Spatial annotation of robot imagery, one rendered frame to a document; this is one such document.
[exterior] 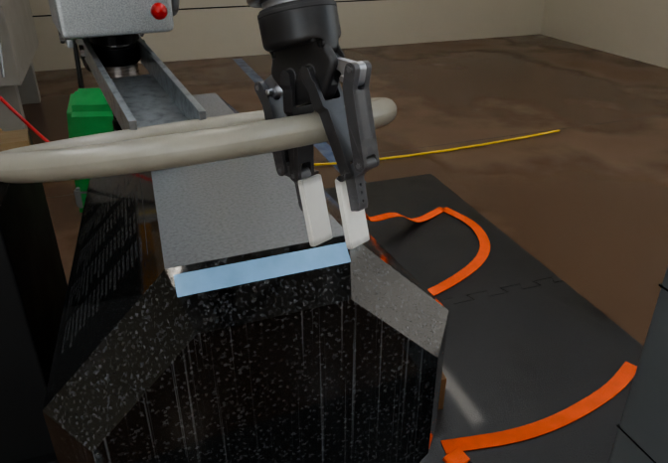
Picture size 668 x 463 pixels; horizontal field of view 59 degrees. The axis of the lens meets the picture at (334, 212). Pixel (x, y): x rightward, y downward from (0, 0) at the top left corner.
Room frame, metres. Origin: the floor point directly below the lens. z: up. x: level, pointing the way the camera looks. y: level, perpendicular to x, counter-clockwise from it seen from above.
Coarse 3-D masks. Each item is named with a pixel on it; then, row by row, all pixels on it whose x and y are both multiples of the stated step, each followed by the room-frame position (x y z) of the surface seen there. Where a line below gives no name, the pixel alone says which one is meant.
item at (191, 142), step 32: (160, 128) 0.89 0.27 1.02; (192, 128) 0.91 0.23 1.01; (224, 128) 0.50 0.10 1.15; (256, 128) 0.50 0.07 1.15; (288, 128) 0.52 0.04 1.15; (320, 128) 0.53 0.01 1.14; (0, 160) 0.54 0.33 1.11; (32, 160) 0.50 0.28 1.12; (64, 160) 0.49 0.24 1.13; (96, 160) 0.48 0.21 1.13; (128, 160) 0.48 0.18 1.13; (160, 160) 0.48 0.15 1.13; (192, 160) 0.48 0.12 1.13
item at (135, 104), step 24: (144, 48) 1.27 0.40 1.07; (96, 72) 1.15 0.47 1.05; (168, 72) 1.12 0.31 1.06; (120, 96) 0.97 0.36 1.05; (144, 96) 1.10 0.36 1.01; (168, 96) 1.10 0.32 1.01; (192, 96) 0.99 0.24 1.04; (120, 120) 0.95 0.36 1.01; (144, 120) 0.98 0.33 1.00; (168, 120) 0.98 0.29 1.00
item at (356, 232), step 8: (336, 184) 0.51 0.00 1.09; (344, 184) 0.51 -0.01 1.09; (344, 192) 0.51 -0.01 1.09; (344, 200) 0.50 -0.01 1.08; (344, 208) 0.50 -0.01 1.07; (344, 216) 0.50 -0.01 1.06; (352, 216) 0.51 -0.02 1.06; (360, 216) 0.51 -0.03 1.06; (344, 224) 0.50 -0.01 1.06; (352, 224) 0.50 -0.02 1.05; (360, 224) 0.51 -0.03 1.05; (344, 232) 0.50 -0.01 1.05; (352, 232) 0.50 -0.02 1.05; (360, 232) 0.51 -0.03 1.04; (368, 232) 0.52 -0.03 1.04; (352, 240) 0.50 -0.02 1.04; (360, 240) 0.50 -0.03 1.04; (352, 248) 0.49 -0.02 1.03
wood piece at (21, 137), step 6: (0, 132) 1.42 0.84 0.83; (6, 132) 1.42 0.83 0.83; (12, 132) 1.42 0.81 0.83; (18, 132) 1.42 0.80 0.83; (24, 132) 1.42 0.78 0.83; (0, 138) 1.37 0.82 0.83; (6, 138) 1.37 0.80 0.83; (12, 138) 1.37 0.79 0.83; (18, 138) 1.37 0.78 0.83; (24, 138) 1.37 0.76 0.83; (0, 144) 1.33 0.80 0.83; (6, 144) 1.34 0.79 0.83; (12, 144) 1.34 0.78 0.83; (18, 144) 1.35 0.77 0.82; (24, 144) 1.35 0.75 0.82; (30, 144) 1.40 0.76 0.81; (0, 150) 1.33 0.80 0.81
